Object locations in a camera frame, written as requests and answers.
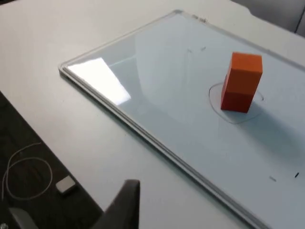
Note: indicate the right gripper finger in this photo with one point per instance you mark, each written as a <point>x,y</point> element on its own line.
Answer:
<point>126,210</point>

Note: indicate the red cube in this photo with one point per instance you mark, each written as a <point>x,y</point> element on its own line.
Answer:
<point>236,102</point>

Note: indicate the orange cube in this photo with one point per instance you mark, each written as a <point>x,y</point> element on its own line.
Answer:
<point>243,78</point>

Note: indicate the small grey power adapter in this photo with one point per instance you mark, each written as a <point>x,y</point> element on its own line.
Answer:
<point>64,185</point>

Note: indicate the grey chair base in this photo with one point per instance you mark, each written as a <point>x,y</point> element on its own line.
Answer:
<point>22,218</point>

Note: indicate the grey-framed whiteboard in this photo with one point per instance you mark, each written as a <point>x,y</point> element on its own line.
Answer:
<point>178,107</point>

